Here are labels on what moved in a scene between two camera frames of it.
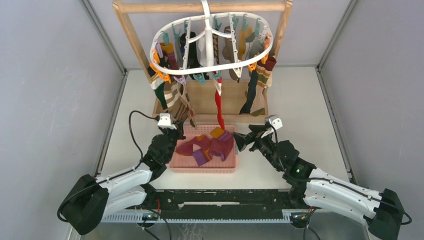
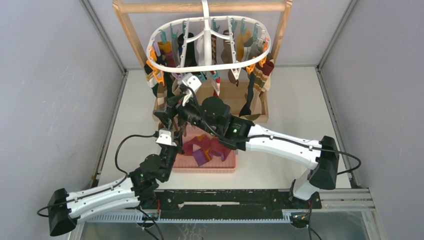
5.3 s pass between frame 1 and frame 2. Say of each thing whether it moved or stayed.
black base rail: stayed
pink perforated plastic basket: stayed
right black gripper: moved
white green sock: moved
